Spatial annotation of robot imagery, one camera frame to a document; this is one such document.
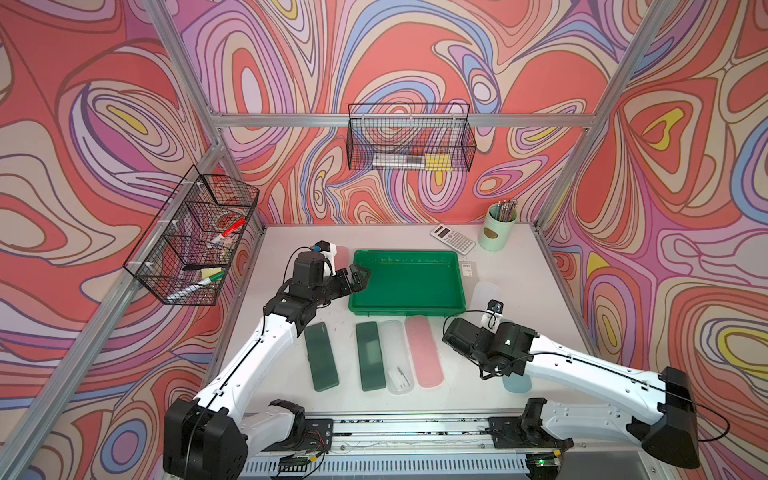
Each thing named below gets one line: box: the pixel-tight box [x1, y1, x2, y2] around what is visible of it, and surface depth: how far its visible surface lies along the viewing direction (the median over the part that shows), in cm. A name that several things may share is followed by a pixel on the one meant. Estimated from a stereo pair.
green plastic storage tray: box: [348, 250, 467, 317], surface depth 107 cm
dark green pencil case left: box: [304, 322, 339, 393], surface depth 87 cm
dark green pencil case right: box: [356, 321, 386, 391], surface depth 88 cm
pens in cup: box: [490, 199, 518, 222], surface depth 107 cm
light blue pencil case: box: [502, 372, 532, 393], surface depth 81 cm
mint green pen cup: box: [478, 199, 518, 252], surface depth 107 cm
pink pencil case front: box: [404, 315, 445, 389], surface depth 85 cm
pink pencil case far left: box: [334, 246, 350, 272], surface depth 113 cm
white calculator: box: [430, 224, 477, 256], surface depth 117 cm
